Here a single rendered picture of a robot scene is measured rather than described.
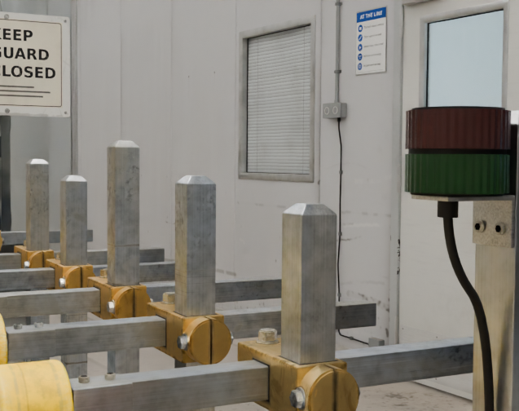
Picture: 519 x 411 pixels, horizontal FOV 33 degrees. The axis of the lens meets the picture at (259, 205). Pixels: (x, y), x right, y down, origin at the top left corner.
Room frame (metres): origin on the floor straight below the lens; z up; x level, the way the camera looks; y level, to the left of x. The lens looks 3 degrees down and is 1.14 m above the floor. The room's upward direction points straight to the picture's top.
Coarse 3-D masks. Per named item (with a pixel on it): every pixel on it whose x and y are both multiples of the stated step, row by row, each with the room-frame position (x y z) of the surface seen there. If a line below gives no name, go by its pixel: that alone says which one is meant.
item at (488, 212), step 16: (416, 192) 0.51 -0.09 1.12; (448, 208) 0.51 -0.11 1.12; (480, 208) 0.54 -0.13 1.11; (496, 208) 0.53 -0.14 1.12; (512, 208) 0.52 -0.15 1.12; (448, 224) 0.51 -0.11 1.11; (480, 224) 0.54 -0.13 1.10; (496, 224) 0.52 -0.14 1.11; (512, 224) 0.52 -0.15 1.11; (448, 240) 0.52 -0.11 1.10; (480, 240) 0.54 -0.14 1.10; (496, 240) 0.53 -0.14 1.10; (512, 240) 0.52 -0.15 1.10; (464, 272) 0.52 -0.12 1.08; (464, 288) 0.52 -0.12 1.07; (480, 304) 0.52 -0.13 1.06; (480, 320) 0.52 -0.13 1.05; (480, 336) 0.52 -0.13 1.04
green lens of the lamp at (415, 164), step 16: (416, 160) 0.50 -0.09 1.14; (432, 160) 0.50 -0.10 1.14; (448, 160) 0.49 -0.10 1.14; (464, 160) 0.49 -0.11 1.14; (480, 160) 0.49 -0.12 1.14; (496, 160) 0.49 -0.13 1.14; (416, 176) 0.50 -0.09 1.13; (432, 176) 0.50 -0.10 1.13; (448, 176) 0.49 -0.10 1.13; (464, 176) 0.49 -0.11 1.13; (480, 176) 0.49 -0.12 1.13; (496, 176) 0.49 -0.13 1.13; (432, 192) 0.50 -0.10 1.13; (448, 192) 0.49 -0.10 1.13; (464, 192) 0.49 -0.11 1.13; (480, 192) 0.49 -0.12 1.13; (496, 192) 0.49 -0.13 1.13
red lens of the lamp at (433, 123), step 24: (408, 120) 0.51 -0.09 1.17; (432, 120) 0.50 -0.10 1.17; (456, 120) 0.49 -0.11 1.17; (480, 120) 0.49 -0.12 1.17; (504, 120) 0.50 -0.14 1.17; (408, 144) 0.51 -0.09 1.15; (432, 144) 0.50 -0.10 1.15; (456, 144) 0.49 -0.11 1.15; (480, 144) 0.49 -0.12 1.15; (504, 144) 0.50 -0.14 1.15
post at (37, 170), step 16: (32, 160) 1.64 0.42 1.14; (32, 176) 1.63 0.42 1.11; (48, 176) 1.65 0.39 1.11; (32, 192) 1.63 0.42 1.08; (48, 192) 1.64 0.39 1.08; (32, 208) 1.63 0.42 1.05; (48, 208) 1.64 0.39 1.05; (32, 224) 1.63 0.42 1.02; (48, 224) 1.64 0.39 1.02; (32, 240) 1.63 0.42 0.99; (48, 240) 1.64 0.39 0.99; (32, 320) 1.63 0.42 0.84; (48, 320) 1.64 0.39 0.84
